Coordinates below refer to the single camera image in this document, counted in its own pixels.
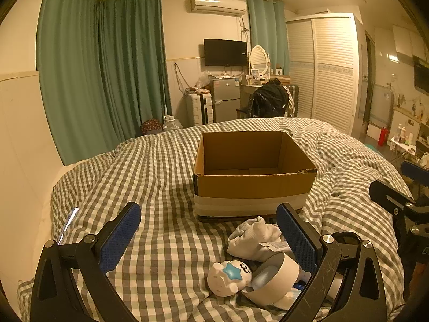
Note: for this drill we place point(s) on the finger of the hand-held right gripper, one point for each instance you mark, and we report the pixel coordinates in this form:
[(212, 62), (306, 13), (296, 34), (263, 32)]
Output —
[(414, 171), (388, 194)]

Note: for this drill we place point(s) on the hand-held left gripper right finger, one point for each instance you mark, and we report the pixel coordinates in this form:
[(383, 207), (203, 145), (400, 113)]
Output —
[(296, 238)]

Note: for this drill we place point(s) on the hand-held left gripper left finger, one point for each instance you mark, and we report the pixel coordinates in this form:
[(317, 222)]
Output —
[(120, 238)]

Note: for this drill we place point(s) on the tape roll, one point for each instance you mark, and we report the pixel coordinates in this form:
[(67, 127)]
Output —
[(285, 268)]

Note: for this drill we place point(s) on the white sock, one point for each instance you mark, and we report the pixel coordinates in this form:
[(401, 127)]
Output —
[(251, 241)]

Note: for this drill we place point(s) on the cardboard box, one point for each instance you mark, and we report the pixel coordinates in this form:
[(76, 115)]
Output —
[(251, 191)]

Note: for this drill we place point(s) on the white figurine with blue star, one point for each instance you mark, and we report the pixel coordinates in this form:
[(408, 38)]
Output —
[(221, 280)]

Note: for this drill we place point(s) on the small white table with bottles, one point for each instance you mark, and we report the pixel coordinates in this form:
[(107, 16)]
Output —
[(404, 141)]

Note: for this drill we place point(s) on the red fire extinguisher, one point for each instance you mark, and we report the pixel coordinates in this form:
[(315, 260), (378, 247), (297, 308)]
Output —
[(382, 136)]

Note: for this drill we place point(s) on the smartphone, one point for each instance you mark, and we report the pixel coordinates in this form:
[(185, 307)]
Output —
[(68, 223)]

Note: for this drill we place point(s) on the checked blanket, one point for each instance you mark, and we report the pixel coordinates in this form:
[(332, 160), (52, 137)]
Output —
[(161, 181)]

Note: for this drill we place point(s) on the dark range hood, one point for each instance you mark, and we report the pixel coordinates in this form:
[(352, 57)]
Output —
[(421, 73)]

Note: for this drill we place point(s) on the red patterned bag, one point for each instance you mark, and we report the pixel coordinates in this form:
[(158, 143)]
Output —
[(150, 126)]

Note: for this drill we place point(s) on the clear water jug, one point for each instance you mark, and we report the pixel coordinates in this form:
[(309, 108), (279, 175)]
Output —
[(171, 124)]

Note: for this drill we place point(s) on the white louvred wardrobe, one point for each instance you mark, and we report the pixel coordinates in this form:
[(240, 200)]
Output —
[(325, 70)]

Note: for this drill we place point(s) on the black backpack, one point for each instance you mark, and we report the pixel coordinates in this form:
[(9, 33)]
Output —
[(269, 102)]

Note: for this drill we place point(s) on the grey suitcase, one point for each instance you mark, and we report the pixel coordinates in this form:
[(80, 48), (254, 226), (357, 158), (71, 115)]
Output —
[(294, 92)]

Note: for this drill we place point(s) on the white suitcase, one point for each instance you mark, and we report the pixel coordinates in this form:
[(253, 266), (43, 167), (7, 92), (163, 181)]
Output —
[(200, 109)]

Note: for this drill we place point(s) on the dressing table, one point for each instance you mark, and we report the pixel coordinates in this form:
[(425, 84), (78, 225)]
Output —
[(249, 92)]

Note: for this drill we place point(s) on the grey fridge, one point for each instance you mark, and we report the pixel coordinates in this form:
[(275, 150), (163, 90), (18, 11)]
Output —
[(226, 97)]

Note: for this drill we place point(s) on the clear plastic bag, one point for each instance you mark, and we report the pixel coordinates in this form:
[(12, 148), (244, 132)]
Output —
[(203, 80)]

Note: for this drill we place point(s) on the oval white mirror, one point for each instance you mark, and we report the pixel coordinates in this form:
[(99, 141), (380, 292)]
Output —
[(258, 58)]

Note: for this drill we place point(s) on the black television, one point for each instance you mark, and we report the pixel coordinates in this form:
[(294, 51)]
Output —
[(225, 52)]

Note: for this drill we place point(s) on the narrow green curtain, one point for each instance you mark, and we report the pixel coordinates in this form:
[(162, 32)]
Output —
[(266, 26)]

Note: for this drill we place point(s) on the white air conditioner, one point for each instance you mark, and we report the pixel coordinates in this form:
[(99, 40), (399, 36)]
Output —
[(218, 5)]

